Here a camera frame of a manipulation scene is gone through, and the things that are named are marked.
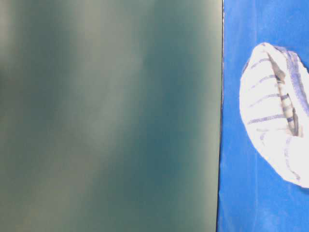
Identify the white blue-striped towel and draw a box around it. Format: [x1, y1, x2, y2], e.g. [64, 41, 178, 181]
[239, 43, 309, 188]

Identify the blue cloth mat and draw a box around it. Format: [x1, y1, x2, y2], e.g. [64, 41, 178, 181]
[217, 0, 309, 232]

